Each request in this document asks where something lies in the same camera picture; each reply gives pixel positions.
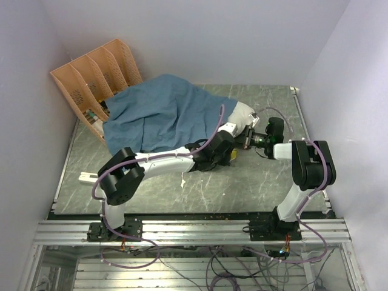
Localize aluminium frame rail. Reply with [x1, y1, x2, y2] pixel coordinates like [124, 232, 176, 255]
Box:
[33, 219, 352, 246]

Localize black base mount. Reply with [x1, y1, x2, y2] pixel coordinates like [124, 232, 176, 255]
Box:
[242, 212, 302, 241]
[87, 219, 143, 243]

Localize blue pillowcase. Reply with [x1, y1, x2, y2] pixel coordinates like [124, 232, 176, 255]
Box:
[103, 75, 237, 155]

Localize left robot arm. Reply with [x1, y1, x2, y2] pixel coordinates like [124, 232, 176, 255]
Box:
[98, 130, 235, 241]

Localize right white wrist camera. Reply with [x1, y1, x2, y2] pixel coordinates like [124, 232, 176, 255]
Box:
[248, 112, 259, 128]

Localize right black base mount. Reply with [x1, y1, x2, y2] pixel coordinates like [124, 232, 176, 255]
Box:
[242, 212, 302, 241]

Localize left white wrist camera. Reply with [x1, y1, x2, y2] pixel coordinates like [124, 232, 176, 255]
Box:
[218, 122, 238, 138]

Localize small white plastic piece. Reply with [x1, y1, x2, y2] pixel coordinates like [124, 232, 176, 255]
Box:
[78, 172, 98, 184]

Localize orange plastic file organizer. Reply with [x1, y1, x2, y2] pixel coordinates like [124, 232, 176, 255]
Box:
[50, 39, 142, 144]

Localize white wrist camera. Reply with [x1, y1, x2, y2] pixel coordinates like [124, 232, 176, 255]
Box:
[218, 122, 238, 138]
[248, 112, 259, 128]

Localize white pillow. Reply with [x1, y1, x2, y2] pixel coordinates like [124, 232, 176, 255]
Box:
[227, 101, 255, 147]

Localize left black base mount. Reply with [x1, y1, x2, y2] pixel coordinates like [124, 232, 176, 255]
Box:
[87, 219, 143, 243]

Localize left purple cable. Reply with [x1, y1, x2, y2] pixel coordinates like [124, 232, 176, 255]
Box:
[92, 104, 227, 269]

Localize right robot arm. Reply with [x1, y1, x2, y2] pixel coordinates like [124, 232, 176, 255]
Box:
[236, 117, 336, 240]

